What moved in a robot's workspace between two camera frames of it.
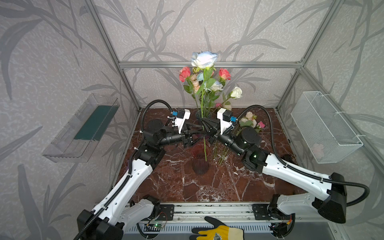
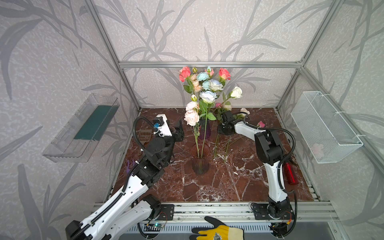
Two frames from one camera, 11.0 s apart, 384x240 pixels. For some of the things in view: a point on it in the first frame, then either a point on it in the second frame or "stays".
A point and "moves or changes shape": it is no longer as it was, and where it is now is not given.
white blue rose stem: [215, 88] stays
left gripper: [187, 139] -> [175, 135]
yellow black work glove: [218, 231] stays
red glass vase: [200, 165] stays
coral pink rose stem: [224, 75] stays
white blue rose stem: [204, 60] -> [207, 97]
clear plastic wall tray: [74, 142] stays
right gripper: [214, 135] -> [225, 124]
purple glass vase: [203, 113] moves or changes shape
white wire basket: [326, 136] stays
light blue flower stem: [200, 76] stays
